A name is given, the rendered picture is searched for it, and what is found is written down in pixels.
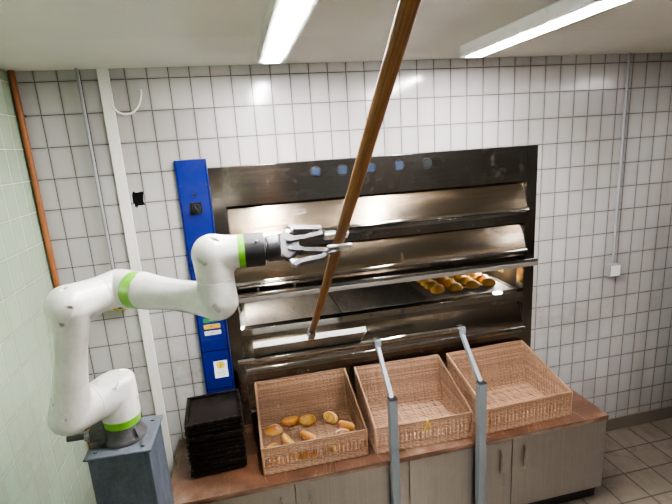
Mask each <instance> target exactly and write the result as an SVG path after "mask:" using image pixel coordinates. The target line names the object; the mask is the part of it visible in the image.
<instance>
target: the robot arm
mask: <svg viewBox="0 0 672 504"><path fill-rule="evenodd" d="M292 233H309V234H305V235H297V236H294V235H292ZM335 234H336V231H335V230H328V231H325V230H324V229H322V228H321V225H292V224H287V228H286V231H285V232H283V233H282V234H270V235H266V236H265V237H264V235H263V233H262V232H259V233H249V234H238V235H219V234H207V235H204V236H202V237H200V238H199V239H197V240H196V242H195V243H194V245H193V247H192V250H191V259H192V263H193V267H194V271H195V277H196V281H189V280H179V279H173V278H168V277H163V276H159V275H155V274H152V273H149V272H140V271H134V270H127V269H114V270H111V271H109V272H106V273H104V274H101V275H99V276H96V277H94V278H90V279H87V280H83V281H79V282H75V283H70V284H65V285H61V286H58V287H56V288H54V289H53V290H52V291H50V292H49V294H48V295H47V296H46V298H45V300H44V303H43V311H44V315H45V320H46V325H47V329H48V335H49V342H50V351H51V394H50V402H49V409H48V415H47V422H48V426H49V428H50V429H51V430H52V431H53V432H54V433H56V434H57V435H60V436H67V437H66V441H67V442H73V441H79V440H84V441H85V442H90V448H91V449H97V448H99V447H100V446H102V445H104V446H105V447H106V448H109V449H121V448H125V447H128V446H131V445H133V444H135V443H137V442H138V441H140V440H141V439H142V438H143V437H144V436H145V435H146V433H147V425H146V423H144V422H143V420H142V418H141V407H140V401H139V395H138V389H137V384H136V379H135V375H134V373H133V372H132V371H131V370H129V369H115V370H111V371H108V372H106V373H104V374H102V375H100V376H99V377H97V378H96V379H94V380H93V381H91V382H90V383H89V374H88V342H89V330H90V323H91V320H92V319H93V318H94V317H95V316H96V315H98V314H100V313H103V312H105V311H108V310H112V309H116V308H119V307H121V308H130V309H143V310H171V311H178V312H184V313H189V314H195V315H198V316H202V317H205V318H208V319H211V320H215V321H220V320H224V319H227V318H229V317H230V316H231V315H232V314H233V313H234V312H235V311H236V309H237V306H238V294H237V289H236V283H235V277H234V271H235V270H236V269H239V268H248V267H257V266H266V260H268V261H269V262H274V261H281V260H286V261H290V263H291V264H292V268H293V269H296V268H298V267H300V266H302V265H307V264H312V263H317V262H322V261H326V258H327V255H328V254H335V253H339V251H340V250H349V249H350V248H351V246H352V243H342V244H331V245H327V248H325V247H304V246H300V245H299V244H301V243H303V242H308V241H312V240H316V239H320V238H323V237H324V240H331V239H334V238H335ZM297 255H314V256H309V257H304V258H300V259H293V258H294V257H296V256H297ZM91 426H92V427H91ZM89 427H91V428H90V429H88V430H86V431H85V433H82V434H78V433H80V432H82V431H84V430H85V429H87V428H89Z"/></svg>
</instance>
